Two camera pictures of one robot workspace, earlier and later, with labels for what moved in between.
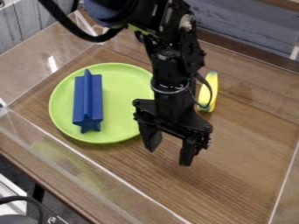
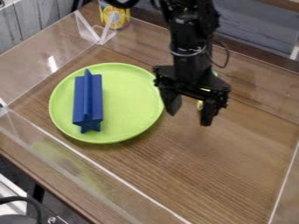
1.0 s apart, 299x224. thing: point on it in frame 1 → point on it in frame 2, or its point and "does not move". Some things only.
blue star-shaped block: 89,101 does not move
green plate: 126,83 does not move
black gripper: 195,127 → 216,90
